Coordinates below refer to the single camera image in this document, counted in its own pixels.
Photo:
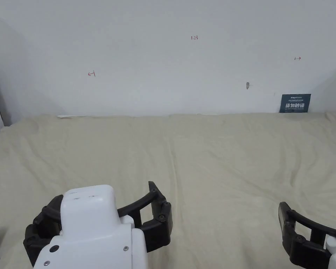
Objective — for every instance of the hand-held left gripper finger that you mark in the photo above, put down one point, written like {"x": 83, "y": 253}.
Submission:
{"x": 159, "y": 224}
{"x": 40, "y": 229}

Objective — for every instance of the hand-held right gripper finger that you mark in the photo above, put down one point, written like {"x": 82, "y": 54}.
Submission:
{"x": 305, "y": 249}

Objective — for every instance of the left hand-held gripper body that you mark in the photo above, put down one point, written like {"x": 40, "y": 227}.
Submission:
{"x": 92, "y": 232}

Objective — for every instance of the bed with beige sheet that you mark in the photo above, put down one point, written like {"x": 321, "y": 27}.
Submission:
{"x": 212, "y": 162}

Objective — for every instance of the dark blue printed card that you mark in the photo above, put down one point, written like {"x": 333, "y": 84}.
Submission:
{"x": 295, "y": 103}

